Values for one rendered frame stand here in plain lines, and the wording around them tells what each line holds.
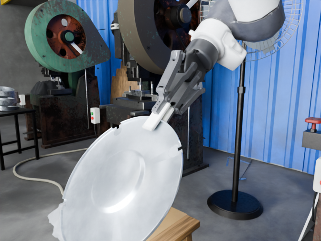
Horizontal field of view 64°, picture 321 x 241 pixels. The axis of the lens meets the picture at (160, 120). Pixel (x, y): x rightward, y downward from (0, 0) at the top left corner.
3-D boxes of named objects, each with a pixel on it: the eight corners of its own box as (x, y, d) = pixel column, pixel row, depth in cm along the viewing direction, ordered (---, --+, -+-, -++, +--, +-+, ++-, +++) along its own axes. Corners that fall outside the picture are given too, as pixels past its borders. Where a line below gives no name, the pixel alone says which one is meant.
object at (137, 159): (200, 229, 35) (197, 227, 35) (50, 283, 44) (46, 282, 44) (170, 96, 56) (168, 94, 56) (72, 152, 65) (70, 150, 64)
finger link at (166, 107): (171, 104, 53) (169, 102, 53) (153, 131, 51) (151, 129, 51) (161, 103, 55) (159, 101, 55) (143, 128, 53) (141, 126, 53)
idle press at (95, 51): (43, 155, 294) (27, -10, 260) (12, 139, 360) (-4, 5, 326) (141, 131, 405) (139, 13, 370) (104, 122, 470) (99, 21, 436)
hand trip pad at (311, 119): (317, 138, 106) (320, 120, 104) (302, 136, 110) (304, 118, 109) (323, 135, 111) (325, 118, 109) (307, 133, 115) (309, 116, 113)
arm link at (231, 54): (193, 20, 62) (182, 36, 60) (240, 13, 53) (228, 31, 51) (213, 59, 70) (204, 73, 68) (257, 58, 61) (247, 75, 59)
